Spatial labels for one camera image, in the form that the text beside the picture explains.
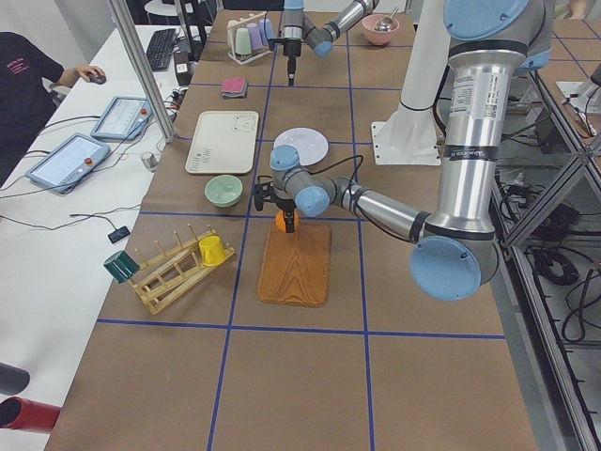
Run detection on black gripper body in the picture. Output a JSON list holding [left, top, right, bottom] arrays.
[[274, 195, 296, 215], [283, 38, 301, 58]]

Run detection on orange fruit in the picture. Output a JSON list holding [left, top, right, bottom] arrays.
[[275, 210, 300, 233]]

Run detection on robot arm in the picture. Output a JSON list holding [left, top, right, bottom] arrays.
[[269, 1, 555, 302], [273, 0, 378, 86]]

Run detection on cream bear tray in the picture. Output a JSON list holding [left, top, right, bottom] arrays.
[[185, 111, 259, 175]]

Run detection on person's hand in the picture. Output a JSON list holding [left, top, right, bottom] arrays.
[[74, 66, 106, 83]]

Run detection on blue tumbler cup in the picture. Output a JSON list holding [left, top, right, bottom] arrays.
[[258, 18, 274, 47]]

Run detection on purple tumbler cup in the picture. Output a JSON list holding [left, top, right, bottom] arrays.
[[246, 23, 263, 51]]

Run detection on green tumbler cup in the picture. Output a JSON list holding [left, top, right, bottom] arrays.
[[235, 27, 253, 59]]

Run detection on wooden cutting board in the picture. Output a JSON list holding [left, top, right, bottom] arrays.
[[256, 224, 331, 307]]

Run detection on pink folded cloth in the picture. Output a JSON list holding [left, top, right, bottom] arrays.
[[222, 77, 248, 90]]

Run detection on green bowl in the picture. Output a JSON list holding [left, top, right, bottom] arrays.
[[204, 174, 243, 208]]

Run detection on white round plate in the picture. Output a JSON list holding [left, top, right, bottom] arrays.
[[274, 127, 329, 166]]

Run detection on grey folded cloth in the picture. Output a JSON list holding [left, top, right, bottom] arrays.
[[222, 86, 248, 99]]

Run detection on yellow mug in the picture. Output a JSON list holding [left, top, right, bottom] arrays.
[[198, 235, 227, 267]]

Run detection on pink bowl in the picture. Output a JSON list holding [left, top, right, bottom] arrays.
[[361, 14, 400, 46]]

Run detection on metal scoop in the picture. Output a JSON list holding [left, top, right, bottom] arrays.
[[374, 8, 399, 32]]

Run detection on black keyboard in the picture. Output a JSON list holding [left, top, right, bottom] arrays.
[[146, 28, 177, 71]]

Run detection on wooden drying rack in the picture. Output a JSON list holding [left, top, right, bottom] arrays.
[[127, 225, 236, 315]]

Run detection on small metal can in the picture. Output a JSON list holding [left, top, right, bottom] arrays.
[[140, 151, 159, 172]]

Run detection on small black sensor puck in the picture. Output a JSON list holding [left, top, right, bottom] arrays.
[[107, 226, 131, 244]]

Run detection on dark green mug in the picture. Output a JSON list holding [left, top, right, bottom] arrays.
[[103, 250, 140, 283]]

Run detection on teach pendant far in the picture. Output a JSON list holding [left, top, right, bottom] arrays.
[[90, 96, 152, 142]]

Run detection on teach pendant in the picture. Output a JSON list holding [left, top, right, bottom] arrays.
[[25, 133, 111, 194], [90, 96, 152, 142]]

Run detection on black computer mouse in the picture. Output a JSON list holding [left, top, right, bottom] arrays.
[[87, 72, 106, 85]]

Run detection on teach pendant near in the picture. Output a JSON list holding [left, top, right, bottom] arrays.
[[25, 133, 111, 194]]

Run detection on person in black shirt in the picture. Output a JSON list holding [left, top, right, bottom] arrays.
[[1, 32, 91, 181]]

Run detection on red cylinder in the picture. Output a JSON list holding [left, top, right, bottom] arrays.
[[1, 397, 61, 433]]

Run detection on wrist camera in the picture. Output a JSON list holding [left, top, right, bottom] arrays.
[[253, 181, 274, 211]]

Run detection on white wire cup rack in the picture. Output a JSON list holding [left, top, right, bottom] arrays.
[[226, 11, 275, 65]]

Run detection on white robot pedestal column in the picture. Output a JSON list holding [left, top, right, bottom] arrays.
[[399, 0, 450, 113]]

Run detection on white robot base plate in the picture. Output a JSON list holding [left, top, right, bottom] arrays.
[[371, 119, 441, 166]]

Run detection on aluminium frame post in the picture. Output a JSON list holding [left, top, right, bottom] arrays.
[[107, 0, 176, 143]]

